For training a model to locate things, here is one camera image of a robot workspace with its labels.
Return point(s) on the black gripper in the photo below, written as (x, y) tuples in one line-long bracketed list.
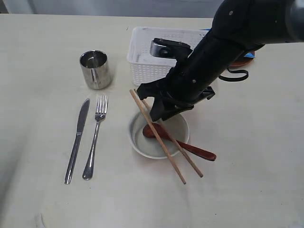
[(175, 93)]

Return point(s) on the dark red wooden spoon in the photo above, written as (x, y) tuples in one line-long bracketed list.
[(147, 132)]

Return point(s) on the white plastic lattice basket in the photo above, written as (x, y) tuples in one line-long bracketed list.
[(146, 68)]

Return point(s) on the stainless steel fork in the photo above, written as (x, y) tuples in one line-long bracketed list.
[(100, 115)]

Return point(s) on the stainless steel table knife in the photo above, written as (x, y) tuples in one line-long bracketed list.
[(79, 130)]

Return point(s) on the wooden chopstick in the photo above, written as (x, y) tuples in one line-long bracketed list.
[(147, 108), (158, 138)]

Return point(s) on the brown round plate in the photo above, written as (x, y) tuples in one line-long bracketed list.
[(240, 62)]

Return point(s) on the blue Lays chip bag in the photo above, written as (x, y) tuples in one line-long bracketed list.
[(250, 55)]

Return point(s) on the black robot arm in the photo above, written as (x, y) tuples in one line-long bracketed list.
[(238, 27)]

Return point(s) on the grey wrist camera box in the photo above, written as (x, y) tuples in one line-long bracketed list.
[(164, 48)]

